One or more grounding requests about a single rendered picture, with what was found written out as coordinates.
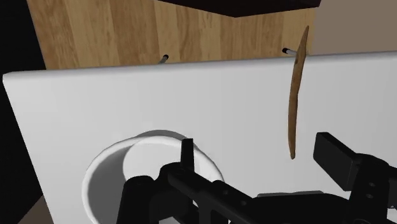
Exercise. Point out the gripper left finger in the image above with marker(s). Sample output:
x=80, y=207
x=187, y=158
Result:
x=186, y=186

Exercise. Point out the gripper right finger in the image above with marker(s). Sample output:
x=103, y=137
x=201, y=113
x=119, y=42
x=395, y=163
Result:
x=366, y=173

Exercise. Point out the white cup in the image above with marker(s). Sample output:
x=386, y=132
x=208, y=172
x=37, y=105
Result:
x=105, y=186

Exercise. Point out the long thin wooden spatula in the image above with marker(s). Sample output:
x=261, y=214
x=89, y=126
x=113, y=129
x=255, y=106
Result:
x=294, y=108

